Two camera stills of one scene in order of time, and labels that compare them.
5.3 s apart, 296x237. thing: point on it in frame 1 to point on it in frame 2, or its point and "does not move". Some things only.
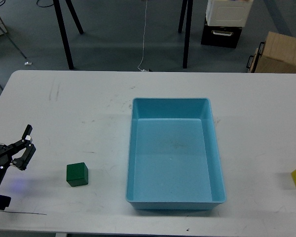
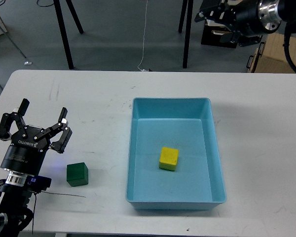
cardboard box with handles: (279, 54) does not move
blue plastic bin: (173, 162) does not move
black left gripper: (0, 154) to (25, 155)
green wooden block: (77, 174) does not move
